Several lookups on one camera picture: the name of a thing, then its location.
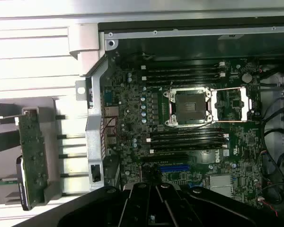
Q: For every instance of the blue expansion slot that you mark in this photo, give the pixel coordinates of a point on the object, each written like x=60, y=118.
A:
x=175, y=168

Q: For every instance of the silver PC case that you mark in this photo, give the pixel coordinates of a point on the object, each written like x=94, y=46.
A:
x=94, y=142

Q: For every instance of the silver coin battery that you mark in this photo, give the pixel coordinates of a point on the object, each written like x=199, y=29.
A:
x=246, y=77

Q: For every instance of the wide silver USB port block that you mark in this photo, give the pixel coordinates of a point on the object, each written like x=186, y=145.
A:
x=112, y=139

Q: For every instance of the silver finned chipset heat sink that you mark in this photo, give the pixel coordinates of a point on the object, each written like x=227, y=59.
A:
x=221, y=185

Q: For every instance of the silver PS2 port block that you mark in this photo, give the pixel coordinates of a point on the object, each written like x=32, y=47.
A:
x=110, y=123

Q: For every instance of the black RAM slot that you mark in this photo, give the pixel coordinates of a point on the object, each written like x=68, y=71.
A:
x=187, y=132
x=187, y=148
x=187, y=137
x=182, y=76
x=187, y=143
x=182, y=71
x=182, y=82
x=182, y=65

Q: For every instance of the long black expansion slot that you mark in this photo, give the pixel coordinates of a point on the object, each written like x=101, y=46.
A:
x=164, y=157

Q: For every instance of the thin metal locking lever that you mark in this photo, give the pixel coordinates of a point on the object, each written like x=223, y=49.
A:
x=198, y=126
x=171, y=86

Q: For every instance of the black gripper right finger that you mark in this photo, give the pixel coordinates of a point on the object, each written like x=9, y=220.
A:
x=170, y=205

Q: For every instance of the light grey corner fixture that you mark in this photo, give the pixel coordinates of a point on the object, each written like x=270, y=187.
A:
x=87, y=47

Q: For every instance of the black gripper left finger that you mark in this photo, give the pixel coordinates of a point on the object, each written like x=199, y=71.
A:
x=137, y=205

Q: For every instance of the metal socket cover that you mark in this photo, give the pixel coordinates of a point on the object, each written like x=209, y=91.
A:
x=245, y=106

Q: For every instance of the grey plastic parts rack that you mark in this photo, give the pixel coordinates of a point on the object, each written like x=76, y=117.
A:
x=51, y=165

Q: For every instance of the CPU socket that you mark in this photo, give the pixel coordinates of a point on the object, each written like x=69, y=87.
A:
x=188, y=106

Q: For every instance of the green motherboard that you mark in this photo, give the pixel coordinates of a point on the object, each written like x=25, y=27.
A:
x=246, y=146

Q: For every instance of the teal serial port connector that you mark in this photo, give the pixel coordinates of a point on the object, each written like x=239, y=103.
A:
x=107, y=97

